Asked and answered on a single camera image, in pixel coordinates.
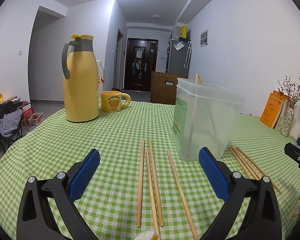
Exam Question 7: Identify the wooden chopstick pile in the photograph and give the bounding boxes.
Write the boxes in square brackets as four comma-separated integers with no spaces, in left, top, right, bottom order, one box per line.
[236,146,282,194]

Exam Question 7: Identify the white gloved right hand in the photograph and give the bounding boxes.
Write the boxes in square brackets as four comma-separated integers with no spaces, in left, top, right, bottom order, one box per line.
[134,231,159,240]

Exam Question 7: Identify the floral ceramic vase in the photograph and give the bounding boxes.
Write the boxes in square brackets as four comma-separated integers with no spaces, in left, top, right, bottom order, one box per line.
[280,106,294,137]

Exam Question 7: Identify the orange book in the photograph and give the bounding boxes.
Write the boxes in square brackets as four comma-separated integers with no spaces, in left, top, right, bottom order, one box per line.
[260,90,288,128]

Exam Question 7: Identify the dried flower branches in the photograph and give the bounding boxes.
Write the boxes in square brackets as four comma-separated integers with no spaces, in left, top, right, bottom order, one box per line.
[278,75,300,109]

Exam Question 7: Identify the clear plastic container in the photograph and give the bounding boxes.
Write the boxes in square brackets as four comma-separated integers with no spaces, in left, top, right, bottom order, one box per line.
[172,78,245,161]

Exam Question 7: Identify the red basket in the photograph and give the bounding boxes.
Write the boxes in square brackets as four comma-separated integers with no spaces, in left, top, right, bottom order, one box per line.
[22,107,34,126]

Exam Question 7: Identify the green checkered tablecloth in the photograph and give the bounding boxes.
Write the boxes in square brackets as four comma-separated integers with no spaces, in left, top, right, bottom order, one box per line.
[0,100,300,240]

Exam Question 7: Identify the black folding chair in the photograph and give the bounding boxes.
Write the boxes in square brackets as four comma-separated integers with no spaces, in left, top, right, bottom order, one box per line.
[0,101,24,153]

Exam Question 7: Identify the yellow bear mug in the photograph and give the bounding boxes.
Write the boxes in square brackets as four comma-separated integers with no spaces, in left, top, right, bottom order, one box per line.
[101,90,131,113]

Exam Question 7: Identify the wooden stool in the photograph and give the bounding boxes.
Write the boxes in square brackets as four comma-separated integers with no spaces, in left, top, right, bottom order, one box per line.
[150,72,186,105]

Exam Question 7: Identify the yellow thermos jug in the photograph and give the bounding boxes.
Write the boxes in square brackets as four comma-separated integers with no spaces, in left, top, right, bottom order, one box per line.
[62,34,99,123]

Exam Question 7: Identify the grey refrigerator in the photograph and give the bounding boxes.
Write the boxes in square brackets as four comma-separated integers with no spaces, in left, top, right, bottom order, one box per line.
[166,37,191,78]

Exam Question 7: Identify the clear plastic bottle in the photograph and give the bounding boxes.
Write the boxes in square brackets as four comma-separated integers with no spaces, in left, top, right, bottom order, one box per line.
[96,60,104,99]

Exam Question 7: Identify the yellow box on fridge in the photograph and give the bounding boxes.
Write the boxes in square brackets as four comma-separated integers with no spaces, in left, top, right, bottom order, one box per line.
[179,25,187,38]

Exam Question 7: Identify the dark entrance door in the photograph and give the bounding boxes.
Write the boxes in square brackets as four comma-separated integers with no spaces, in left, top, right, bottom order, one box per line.
[124,38,159,92]

